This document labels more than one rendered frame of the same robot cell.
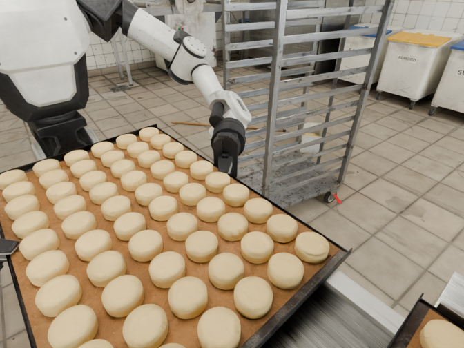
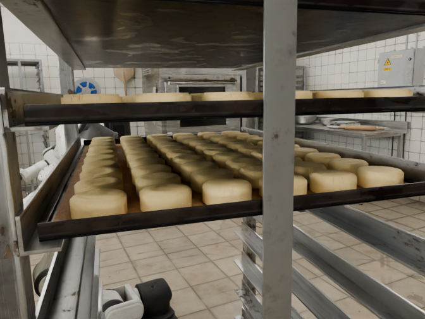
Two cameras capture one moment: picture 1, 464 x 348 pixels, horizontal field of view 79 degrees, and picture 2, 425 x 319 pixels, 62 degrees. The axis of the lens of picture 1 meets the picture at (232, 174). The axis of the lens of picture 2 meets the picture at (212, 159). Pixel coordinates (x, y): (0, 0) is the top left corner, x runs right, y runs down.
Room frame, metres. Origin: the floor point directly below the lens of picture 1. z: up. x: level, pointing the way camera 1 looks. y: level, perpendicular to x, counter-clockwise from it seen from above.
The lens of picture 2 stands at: (1.71, -0.93, 1.33)
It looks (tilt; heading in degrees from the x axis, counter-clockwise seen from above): 10 degrees down; 102
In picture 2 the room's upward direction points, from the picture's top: 1 degrees counter-clockwise
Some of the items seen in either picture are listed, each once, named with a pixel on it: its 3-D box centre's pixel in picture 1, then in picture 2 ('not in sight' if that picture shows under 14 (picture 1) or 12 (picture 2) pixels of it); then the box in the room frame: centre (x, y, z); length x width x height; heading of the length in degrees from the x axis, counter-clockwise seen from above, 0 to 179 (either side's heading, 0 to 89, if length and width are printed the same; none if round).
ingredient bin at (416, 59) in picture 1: (413, 68); not in sight; (3.46, -2.17, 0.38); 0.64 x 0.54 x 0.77; 127
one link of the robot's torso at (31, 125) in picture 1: (57, 132); not in sight; (0.84, 0.58, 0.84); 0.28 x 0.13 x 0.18; 42
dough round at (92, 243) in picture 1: (94, 244); not in sight; (0.29, 0.21, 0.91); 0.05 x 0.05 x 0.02
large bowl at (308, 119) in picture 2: not in sight; (304, 119); (1.98, 4.87, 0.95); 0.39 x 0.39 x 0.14
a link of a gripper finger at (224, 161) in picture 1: (224, 163); not in sight; (0.52, 0.02, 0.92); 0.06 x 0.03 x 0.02; 177
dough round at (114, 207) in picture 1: (117, 208); not in sight; (0.38, 0.21, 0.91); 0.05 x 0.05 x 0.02
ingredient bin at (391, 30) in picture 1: (364, 58); not in sight; (3.98, -1.78, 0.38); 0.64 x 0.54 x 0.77; 129
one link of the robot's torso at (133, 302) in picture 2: not in sight; (119, 305); (0.87, 0.60, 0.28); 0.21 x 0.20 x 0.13; 42
